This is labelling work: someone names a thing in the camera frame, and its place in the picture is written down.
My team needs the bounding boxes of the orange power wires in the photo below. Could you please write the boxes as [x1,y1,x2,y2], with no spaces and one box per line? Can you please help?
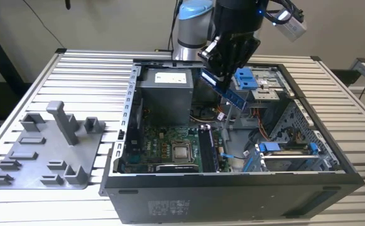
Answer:
[253,107,269,142]

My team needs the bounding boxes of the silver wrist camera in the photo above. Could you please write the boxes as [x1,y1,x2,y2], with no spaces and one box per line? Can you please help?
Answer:
[272,9,308,42]

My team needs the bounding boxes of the grey metal drive cage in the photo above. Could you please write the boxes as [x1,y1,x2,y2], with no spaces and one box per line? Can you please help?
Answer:
[221,67,293,128]

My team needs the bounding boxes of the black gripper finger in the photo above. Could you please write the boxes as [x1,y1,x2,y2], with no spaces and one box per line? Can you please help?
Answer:
[197,35,233,88]
[232,39,261,76]

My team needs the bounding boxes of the black graphics card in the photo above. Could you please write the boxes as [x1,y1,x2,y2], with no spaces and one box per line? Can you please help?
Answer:
[154,164,200,174]

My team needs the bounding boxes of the hard disk in blue carrier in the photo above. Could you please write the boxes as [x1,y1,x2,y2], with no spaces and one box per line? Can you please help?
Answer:
[256,142,322,172]

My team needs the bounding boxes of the blue plastic drive latch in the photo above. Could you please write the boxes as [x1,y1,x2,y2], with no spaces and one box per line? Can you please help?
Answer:
[240,79,257,90]
[234,67,254,80]

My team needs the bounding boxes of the black RAM slot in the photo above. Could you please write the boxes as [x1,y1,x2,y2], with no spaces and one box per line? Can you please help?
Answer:
[198,126,210,172]

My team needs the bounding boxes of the grey plastic parts rack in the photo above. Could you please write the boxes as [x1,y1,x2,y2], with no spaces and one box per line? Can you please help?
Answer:
[0,100,108,191]

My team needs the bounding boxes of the thick black camera cable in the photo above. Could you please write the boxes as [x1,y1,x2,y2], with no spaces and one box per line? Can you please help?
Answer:
[272,0,305,23]

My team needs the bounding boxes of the black PC case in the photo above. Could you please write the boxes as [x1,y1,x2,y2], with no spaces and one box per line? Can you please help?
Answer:
[97,58,365,225]

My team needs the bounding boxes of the grey power supply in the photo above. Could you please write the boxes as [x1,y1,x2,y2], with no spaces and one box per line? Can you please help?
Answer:
[136,68,194,125]

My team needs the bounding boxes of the silver CPU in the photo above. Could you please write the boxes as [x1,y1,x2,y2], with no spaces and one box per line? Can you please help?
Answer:
[173,146,192,159]

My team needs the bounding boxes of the bundle of power wires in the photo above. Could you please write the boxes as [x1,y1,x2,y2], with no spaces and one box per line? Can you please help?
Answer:
[189,107,221,123]

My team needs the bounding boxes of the green motherboard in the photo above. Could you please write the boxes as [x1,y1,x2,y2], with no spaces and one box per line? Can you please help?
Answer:
[124,124,233,174]

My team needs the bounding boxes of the CPU socket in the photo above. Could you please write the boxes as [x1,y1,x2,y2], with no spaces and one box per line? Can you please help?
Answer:
[168,140,196,163]

